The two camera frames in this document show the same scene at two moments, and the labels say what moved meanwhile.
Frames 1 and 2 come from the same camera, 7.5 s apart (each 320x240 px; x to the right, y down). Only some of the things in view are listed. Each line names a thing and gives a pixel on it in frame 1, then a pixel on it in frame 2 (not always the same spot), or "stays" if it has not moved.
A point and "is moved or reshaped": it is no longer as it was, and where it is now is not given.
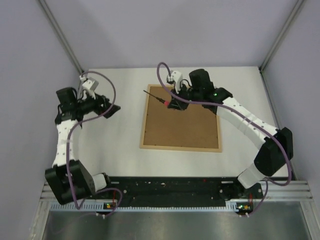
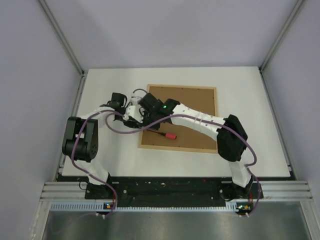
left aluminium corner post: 61,34 stays
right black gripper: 176,103 to 144,114
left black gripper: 98,101 to 131,124
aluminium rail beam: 279,190 stays
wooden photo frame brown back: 194,128 stays
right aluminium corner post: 287,24 stays
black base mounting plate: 172,191 stays
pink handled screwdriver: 166,103 is moved or reshaped
